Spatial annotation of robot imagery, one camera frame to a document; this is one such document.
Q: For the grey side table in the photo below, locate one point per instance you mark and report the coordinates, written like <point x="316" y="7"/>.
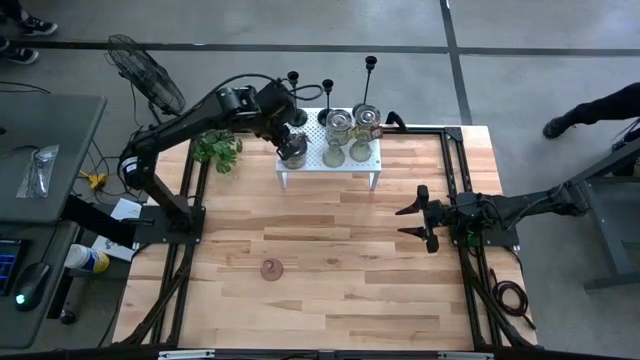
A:
<point x="50" y="130"/>

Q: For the tall black candlestick holder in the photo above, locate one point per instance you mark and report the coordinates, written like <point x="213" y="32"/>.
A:
<point x="370" y="62"/>

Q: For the person's shoes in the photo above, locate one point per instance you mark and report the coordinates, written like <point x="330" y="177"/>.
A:
<point x="37" y="26"/>

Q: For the white yellow wipes bottle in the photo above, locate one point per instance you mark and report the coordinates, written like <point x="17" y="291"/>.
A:
<point x="87" y="257"/>

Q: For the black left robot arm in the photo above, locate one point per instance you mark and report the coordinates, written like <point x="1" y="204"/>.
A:
<point x="200" y="115"/>

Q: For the black floor fan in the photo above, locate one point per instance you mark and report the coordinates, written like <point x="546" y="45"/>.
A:
<point x="150" y="80"/>

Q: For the white paper sheet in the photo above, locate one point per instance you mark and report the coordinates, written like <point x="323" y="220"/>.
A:
<point x="112" y="248"/>
<point x="126" y="209"/>

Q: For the green leafy plant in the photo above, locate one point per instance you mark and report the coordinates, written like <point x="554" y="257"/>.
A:
<point x="217" y="150"/>

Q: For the keyboard with blue backlight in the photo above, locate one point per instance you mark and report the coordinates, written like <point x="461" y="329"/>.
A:
<point x="9" y="260"/>

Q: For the dark grey desk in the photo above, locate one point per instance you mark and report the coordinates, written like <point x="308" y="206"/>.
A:
<point x="35" y="335"/>

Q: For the clear plastic bag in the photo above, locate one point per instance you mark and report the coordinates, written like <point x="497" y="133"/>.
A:
<point x="37" y="170"/>

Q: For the medium black candlestick holder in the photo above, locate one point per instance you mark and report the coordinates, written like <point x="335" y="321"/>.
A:
<point x="298" y="119"/>

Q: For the black aluminium table frame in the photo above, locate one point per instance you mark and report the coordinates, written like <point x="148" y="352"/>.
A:
<point x="454" y="134"/>

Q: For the black computer mouse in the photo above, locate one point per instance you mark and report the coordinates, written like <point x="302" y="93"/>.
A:
<point x="31" y="285"/>

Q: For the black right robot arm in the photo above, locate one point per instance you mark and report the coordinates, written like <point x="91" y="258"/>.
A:
<point x="520" y="210"/>

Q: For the person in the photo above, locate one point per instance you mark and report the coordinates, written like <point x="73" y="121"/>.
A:
<point x="600" y="107"/>

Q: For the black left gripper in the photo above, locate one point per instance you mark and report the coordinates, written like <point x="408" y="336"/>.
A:
<point x="285" y="117"/>

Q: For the black clamp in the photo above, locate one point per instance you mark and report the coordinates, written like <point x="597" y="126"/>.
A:
<point x="396" y="120"/>

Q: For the white perforated metal shelf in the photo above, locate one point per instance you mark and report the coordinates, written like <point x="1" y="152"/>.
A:
<point x="312" y="160"/>

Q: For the grey metal stand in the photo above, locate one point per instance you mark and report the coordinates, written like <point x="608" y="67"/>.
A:
<point x="610" y="162"/>

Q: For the silver metal bracket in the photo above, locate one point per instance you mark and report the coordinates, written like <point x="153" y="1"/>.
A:
<point x="185" y="355"/>
<point x="465" y="356"/>

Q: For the glass candle jar with tag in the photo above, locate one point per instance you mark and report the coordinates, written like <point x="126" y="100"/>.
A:
<point x="296" y="157"/>

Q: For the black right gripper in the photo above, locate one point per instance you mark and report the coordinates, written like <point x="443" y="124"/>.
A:
<point x="440" y="215"/>

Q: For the pink glass candle holder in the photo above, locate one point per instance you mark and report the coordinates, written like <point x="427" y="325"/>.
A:
<point x="271" y="270"/>

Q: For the green label candle jar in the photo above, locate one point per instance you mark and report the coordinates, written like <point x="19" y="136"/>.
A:
<point x="339" y="125"/>

